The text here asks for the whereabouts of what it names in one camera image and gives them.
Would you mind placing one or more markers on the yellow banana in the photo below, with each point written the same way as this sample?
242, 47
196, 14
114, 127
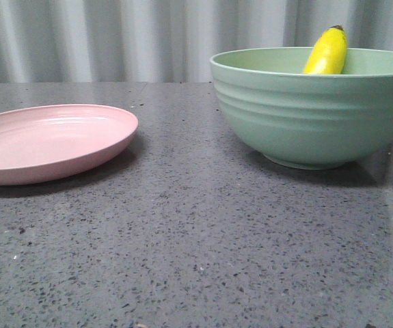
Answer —
329, 52

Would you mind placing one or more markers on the green ribbed bowl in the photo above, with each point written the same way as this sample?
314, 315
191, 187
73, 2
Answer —
307, 121

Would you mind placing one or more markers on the pink plate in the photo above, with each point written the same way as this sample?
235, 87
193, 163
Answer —
40, 144

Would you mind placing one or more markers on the white pleated curtain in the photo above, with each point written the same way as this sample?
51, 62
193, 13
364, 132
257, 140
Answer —
166, 41

